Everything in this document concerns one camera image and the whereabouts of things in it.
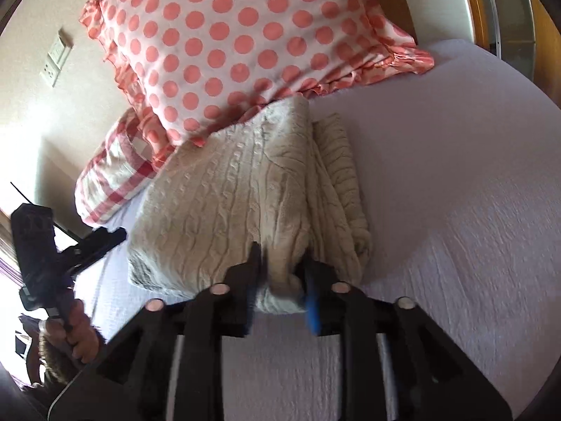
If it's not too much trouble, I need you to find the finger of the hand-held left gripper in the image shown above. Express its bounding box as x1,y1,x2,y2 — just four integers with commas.
66,227,128,268

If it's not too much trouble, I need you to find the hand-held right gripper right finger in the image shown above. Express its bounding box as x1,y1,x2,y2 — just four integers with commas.
300,256,485,421

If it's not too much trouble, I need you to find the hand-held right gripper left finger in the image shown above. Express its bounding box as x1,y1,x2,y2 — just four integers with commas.
97,243,264,421

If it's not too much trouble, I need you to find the cream cable-knit sweater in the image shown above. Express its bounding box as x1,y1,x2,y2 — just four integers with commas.
127,95,374,316

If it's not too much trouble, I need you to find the person's left hand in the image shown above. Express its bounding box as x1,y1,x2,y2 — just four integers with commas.
44,299,101,366

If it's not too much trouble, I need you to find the red checked pillow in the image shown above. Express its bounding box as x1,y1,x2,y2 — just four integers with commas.
74,106,176,228

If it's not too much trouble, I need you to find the light purple bed sheet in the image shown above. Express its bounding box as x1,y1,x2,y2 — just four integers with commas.
72,39,561,421

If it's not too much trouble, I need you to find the pink polka dot pillow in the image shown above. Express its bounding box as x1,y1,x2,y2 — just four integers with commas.
79,0,435,148

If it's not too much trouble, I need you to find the wooden bed headboard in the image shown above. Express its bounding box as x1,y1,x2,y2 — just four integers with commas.
456,0,496,49

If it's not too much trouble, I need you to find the white wall socket plate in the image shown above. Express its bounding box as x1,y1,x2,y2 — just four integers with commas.
40,61,60,88

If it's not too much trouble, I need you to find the white wall switch plate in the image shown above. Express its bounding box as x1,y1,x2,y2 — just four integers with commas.
47,29,73,70

